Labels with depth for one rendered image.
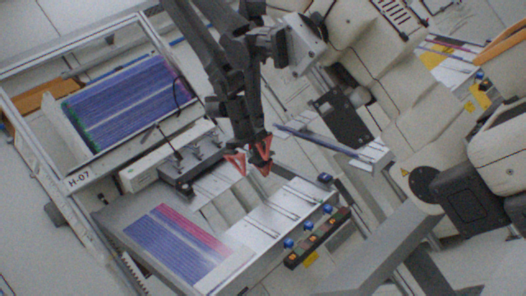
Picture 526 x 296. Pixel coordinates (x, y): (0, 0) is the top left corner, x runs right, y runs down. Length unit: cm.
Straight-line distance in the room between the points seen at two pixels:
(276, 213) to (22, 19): 274
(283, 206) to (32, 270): 203
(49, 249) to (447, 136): 283
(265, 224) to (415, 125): 87
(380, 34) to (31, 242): 285
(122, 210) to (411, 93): 131
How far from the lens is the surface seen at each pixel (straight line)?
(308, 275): 225
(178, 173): 214
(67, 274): 360
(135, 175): 218
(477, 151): 100
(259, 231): 190
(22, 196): 367
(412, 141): 124
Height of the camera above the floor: 102
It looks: level
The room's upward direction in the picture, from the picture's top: 35 degrees counter-clockwise
